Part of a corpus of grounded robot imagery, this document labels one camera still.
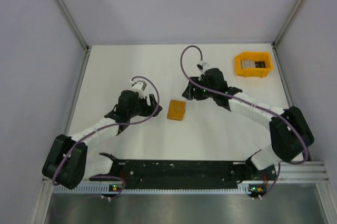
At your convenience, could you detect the orange leather card holder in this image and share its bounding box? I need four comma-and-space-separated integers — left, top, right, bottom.
167, 99, 186, 121

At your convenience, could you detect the white slotted cable duct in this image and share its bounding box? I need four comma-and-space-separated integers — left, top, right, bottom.
52, 181, 266, 196

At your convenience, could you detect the right aluminium frame post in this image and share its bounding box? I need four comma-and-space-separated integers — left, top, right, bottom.
272, 0, 306, 48

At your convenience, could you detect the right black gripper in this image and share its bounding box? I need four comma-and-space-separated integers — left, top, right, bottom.
183, 77, 217, 101

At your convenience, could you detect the aluminium frame post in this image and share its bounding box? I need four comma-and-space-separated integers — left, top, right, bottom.
272, 0, 306, 48
54, 0, 90, 52

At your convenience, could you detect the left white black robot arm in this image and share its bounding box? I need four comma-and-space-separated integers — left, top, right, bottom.
42, 90, 162, 189

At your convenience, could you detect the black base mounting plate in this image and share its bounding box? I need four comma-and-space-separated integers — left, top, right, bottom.
90, 159, 276, 189

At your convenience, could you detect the aluminium front rail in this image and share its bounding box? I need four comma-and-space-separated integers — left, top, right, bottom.
277, 161, 329, 184

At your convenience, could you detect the yellow plastic bin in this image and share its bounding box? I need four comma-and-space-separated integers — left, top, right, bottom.
234, 52, 274, 78

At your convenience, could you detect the left aluminium frame post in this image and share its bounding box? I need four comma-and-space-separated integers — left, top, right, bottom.
54, 0, 90, 52

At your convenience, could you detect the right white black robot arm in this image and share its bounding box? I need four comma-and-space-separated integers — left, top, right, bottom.
182, 68, 314, 180

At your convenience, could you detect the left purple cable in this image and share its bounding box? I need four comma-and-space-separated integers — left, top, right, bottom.
52, 76, 159, 201

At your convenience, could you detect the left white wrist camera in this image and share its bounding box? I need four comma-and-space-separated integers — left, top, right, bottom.
130, 80, 147, 96

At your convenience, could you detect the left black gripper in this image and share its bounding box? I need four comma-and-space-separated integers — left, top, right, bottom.
128, 94, 162, 118

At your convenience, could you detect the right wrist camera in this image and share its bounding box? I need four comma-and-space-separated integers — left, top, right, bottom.
197, 60, 209, 71

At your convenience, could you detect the black card in bin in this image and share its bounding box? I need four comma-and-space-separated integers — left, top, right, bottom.
254, 61, 266, 68

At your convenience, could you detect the silver VIP card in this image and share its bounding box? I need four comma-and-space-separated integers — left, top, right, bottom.
241, 60, 255, 69

